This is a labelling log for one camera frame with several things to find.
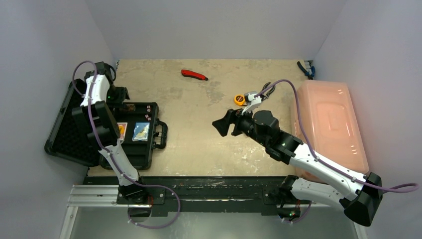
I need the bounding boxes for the brown black poker chip stack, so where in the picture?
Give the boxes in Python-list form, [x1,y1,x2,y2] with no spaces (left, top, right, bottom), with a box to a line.
[123,104,136,112]

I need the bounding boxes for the black poker set case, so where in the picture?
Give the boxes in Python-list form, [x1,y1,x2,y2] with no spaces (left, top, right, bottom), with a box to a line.
[44,79,168,170]

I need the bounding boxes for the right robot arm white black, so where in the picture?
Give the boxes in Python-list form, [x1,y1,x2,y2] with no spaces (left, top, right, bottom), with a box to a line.
[212,109,384,227]

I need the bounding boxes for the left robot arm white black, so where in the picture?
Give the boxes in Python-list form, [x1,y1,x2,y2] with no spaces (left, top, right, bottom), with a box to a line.
[72,60,148,204]

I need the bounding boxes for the yellow tape measure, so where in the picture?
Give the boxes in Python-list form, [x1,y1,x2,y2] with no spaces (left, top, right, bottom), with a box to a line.
[233,95,247,106]

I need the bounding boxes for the red playing card deck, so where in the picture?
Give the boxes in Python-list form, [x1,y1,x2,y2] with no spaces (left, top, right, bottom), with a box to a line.
[117,122,128,141]

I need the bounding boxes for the blue playing card deck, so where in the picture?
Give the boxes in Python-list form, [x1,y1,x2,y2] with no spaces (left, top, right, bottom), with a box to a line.
[132,122,150,141]

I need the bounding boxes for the red utility knife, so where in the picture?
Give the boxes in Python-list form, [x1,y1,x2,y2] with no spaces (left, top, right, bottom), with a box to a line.
[181,69,209,81]

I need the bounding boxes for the pink plastic storage bin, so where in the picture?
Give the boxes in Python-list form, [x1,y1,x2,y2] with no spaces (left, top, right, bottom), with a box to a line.
[291,80,369,174]

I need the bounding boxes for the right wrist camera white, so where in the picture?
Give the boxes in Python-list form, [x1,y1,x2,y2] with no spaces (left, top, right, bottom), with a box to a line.
[241,91,262,115]

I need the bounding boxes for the black handled pliers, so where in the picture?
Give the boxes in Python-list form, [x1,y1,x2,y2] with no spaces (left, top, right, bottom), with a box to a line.
[260,82,276,101]

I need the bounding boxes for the blue handled pliers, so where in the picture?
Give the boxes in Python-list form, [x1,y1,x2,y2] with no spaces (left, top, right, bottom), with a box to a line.
[297,61,316,80]

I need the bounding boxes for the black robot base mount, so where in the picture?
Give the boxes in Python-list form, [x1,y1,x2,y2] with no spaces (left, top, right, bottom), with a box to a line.
[82,175,314,219]

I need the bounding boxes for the aluminium frame rail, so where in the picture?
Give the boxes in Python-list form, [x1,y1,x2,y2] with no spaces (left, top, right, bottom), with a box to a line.
[59,184,368,239]

